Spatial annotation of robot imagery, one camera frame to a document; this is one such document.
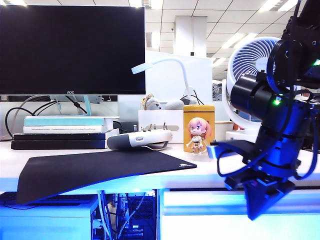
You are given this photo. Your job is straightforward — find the white desk drawer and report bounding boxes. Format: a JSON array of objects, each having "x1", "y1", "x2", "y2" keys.
[{"x1": 161, "y1": 190, "x2": 320, "y2": 240}]

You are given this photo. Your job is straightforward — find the white partition panel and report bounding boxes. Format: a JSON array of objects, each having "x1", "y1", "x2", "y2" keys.
[{"x1": 145, "y1": 49, "x2": 214, "y2": 103}]

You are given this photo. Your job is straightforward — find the small background fan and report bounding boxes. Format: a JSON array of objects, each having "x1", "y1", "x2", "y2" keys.
[{"x1": 212, "y1": 82, "x2": 223, "y2": 102}]

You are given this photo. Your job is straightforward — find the beige plush toy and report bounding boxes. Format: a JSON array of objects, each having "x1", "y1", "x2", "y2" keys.
[{"x1": 141, "y1": 93, "x2": 162, "y2": 111}]

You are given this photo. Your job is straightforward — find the white grey RC transmitter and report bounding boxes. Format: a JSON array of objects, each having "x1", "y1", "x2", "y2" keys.
[{"x1": 106, "y1": 122, "x2": 174, "y2": 152}]

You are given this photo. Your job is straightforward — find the black mouse pad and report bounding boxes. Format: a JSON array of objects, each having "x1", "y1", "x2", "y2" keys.
[{"x1": 16, "y1": 149, "x2": 198, "y2": 205}]

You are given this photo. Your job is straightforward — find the black AOC monitor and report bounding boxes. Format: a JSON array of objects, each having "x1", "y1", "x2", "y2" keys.
[{"x1": 0, "y1": 4, "x2": 147, "y2": 96}]

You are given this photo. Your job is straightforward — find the white desk fan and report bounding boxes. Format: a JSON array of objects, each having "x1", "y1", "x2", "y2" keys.
[{"x1": 221, "y1": 36, "x2": 285, "y2": 145}]

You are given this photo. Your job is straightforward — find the white tissue box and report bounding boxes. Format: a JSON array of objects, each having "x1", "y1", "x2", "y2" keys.
[{"x1": 137, "y1": 109, "x2": 185, "y2": 145}]

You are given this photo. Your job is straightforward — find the white mug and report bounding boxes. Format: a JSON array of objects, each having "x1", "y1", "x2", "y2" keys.
[{"x1": 214, "y1": 120, "x2": 235, "y2": 145}]

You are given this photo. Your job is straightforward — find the white gooseneck desk lamp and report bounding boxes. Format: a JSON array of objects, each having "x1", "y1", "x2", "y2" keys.
[{"x1": 130, "y1": 56, "x2": 196, "y2": 102}]

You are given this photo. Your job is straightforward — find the white cabinet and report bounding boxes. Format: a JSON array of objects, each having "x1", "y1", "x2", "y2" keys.
[{"x1": 0, "y1": 201, "x2": 100, "y2": 240}]

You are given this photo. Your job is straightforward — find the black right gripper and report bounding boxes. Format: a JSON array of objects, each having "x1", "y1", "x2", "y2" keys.
[{"x1": 224, "y1": 159, "x2": 301, "y2": 221}]

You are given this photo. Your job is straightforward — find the white book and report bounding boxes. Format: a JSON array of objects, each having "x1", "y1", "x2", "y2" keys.
[{"x1": 22, "y1": 125, "x2": 106, "y2": 134}]

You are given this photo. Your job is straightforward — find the pink-haired anime figurine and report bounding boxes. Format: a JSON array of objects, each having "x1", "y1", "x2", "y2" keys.
[{"x1": 184, "y1": 117, "x2": 215, "y2": 157}]

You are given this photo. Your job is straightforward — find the teal book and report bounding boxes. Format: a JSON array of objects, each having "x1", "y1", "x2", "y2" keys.
[{"x1": 23, "y1": 117, "x2": 106, "y2": 127}]

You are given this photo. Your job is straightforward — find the yellow tin box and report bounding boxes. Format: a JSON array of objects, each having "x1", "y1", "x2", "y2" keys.
[{"x1": 183, "y1": 104, "x2": 216, "y2": 153}]

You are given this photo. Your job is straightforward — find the open computer tower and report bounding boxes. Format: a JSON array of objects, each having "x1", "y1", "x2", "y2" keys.
[{"x1": 89, "y1": 189, "x2": 160, "y2": 240}]

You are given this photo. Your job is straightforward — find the silver monitor stand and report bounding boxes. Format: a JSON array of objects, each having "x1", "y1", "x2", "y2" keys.
[{"x1": 24, "y1": 94, "x2": 121, "y2": 120}]

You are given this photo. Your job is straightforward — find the black cable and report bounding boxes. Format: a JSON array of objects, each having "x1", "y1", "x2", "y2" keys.
[
  {"x1": 66, "y1": 95, "x2": 88, "y2": 116},
  {"x1": 4, "y1": 101, "x2": 60, "y2": 140}
]

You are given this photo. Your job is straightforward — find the white computer cable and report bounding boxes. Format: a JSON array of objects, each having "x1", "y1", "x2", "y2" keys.
[{"x1": 96, "y1": 189, "x2": 112, "y2": 240}]

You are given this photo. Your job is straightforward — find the black flat box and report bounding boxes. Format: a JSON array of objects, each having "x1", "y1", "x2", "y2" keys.
[
  {"x1": 10, "y1": 139, "x2": 108, "y2": 151},
  {"x1": 12, "y1": 132, "x2": 107, "y2": 141}
]

